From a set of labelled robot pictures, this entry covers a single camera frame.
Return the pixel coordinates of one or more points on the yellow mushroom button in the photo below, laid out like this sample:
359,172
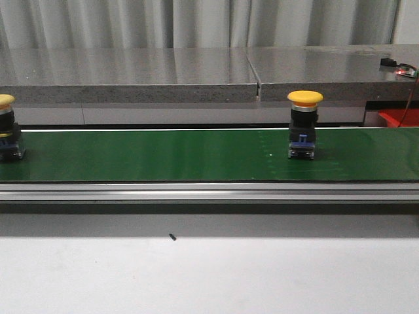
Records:
304,116
12,145

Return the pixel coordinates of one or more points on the black plug connector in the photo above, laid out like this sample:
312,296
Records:
388,62

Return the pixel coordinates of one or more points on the red plastic bin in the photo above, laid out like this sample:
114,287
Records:
395,117

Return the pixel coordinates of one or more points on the grey pleated curtain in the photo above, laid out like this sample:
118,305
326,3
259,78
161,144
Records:
195,24

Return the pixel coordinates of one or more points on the small green circuit board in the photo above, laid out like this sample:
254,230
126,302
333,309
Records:
407,71

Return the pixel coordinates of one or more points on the grey stone counter slab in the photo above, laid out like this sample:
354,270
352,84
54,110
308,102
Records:
134,75

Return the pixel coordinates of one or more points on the aluminium conveyor side rail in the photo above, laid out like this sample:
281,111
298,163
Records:
211,192

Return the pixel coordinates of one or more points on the green conveyor belt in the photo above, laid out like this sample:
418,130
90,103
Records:
342,154

